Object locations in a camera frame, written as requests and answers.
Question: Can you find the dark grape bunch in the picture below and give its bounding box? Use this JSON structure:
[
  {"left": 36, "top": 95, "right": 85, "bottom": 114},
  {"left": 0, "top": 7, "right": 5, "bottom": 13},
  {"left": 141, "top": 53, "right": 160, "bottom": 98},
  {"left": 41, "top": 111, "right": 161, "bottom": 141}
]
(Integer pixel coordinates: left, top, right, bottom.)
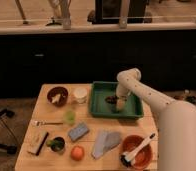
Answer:
[{"left": 105, "top": 95, "right": 118, "bottom": 104}]

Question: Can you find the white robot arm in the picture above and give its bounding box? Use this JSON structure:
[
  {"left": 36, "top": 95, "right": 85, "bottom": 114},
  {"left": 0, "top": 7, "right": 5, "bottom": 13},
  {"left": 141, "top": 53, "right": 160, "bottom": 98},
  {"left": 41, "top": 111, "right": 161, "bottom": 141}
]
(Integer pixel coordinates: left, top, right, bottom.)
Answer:
[{"left": 116, "top": 68, "right": 196, "bottom": 171}]

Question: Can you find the white paper cup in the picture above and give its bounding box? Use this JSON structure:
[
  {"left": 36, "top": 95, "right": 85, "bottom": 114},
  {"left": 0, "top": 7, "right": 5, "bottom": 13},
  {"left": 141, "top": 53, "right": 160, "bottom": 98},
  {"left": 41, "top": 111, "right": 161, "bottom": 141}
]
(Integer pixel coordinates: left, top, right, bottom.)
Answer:
[{"left": 73, "top": 87, "right": 87, "bottom": 104}]

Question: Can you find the green translucent cup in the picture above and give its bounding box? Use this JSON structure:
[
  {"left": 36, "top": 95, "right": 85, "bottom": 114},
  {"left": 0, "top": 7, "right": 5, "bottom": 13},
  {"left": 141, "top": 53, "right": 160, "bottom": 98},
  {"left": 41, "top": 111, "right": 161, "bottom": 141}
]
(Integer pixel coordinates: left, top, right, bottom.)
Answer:
[{"left": 64, "top": 110, "right": 75, "bottom": 125}]

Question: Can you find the green plastic tray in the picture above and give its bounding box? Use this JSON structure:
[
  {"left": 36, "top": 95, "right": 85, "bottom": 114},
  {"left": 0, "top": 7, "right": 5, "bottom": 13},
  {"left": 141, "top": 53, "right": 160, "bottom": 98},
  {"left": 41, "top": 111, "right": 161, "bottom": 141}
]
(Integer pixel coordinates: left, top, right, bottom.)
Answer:
[{"left": 89, "top": 81, "right": 144, "bottom": 120}]

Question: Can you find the grey folded cloth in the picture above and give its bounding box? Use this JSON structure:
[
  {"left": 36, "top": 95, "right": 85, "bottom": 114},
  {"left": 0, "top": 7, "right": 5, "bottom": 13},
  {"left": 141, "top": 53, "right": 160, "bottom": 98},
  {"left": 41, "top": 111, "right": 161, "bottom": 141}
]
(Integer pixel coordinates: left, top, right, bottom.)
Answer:
[{"left": 91, "top": 130, "right": 121, "bottom": 159}]

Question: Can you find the blue sponge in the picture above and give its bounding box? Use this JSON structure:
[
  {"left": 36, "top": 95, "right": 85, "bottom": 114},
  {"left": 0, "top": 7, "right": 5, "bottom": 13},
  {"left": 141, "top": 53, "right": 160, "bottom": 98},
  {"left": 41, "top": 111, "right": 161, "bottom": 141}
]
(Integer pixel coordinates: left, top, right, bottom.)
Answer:
[{"left": 68, "top": 123, "right": 89, "bottom": 142}]

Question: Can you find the white black brush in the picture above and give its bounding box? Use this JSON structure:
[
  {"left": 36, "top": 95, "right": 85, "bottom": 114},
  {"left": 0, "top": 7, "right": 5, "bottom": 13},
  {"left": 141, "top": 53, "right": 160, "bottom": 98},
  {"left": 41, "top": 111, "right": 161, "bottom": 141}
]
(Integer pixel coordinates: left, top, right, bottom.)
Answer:
[{"left": 121, "top": 133, "right": 155, "bottom": 167}]

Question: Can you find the orange bowl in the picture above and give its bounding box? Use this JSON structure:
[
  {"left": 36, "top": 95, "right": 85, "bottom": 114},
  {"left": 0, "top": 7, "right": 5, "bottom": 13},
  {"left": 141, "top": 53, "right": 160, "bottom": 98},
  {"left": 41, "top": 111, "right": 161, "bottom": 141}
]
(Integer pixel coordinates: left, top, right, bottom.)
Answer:
[{"left": 120, "top": 135, "right": 154, "bottom": 171}]

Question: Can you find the white item in bowl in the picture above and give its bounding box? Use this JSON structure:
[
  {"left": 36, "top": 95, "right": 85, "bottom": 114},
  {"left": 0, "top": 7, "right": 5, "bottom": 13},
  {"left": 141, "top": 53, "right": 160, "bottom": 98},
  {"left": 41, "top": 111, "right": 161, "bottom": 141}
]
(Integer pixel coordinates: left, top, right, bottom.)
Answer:
[{"left": 51, "top": 94, "right": 61, "bottom": 103}]

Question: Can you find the dark red bowl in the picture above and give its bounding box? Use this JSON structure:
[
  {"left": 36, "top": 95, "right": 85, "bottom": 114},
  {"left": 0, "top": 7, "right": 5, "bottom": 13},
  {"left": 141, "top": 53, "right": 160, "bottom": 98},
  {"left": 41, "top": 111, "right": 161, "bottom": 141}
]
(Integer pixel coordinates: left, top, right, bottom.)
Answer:
[{"left": 47, "top": 87, "right": 69, "bottom": 107}]

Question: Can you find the orange fruit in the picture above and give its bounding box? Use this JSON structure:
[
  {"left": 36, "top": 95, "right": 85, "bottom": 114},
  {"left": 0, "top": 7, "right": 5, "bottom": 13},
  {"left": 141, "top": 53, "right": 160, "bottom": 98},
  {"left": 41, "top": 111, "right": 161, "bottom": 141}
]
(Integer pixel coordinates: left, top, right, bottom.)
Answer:
[{"left": 70, "top": 146, "right": 84, "bottom": 161}]

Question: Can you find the green vegetable piece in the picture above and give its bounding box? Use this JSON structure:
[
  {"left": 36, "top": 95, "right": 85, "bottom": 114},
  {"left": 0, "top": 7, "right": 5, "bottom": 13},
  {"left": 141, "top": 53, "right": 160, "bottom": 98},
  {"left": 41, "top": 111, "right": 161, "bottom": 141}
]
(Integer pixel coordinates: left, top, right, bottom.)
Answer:
[{"left": 46, "top": 140, "right": 62, "bottom": 149}]

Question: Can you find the metal fork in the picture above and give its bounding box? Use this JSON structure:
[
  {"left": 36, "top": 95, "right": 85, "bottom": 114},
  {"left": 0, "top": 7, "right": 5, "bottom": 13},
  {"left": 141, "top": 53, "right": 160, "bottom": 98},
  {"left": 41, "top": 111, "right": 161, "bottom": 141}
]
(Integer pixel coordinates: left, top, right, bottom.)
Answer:
[{"left": 31, "top": 121, "right": 63, "bottom": 126}]

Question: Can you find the white black eraser block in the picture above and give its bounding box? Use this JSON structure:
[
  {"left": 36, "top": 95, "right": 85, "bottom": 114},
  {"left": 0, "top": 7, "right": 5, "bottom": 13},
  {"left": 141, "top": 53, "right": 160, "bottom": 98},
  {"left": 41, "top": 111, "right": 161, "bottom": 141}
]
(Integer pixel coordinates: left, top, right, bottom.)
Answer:
[{"left": 27, "top": 131, "right": 49, "bottom": 155}]

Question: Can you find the black chair base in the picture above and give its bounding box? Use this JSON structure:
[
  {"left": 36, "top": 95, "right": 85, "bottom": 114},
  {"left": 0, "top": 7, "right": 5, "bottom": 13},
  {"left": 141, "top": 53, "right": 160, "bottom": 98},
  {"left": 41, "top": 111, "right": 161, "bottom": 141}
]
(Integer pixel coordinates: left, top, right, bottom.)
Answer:
[{"left": 0, "top": 108, "right": 18, "bottom": 155}]

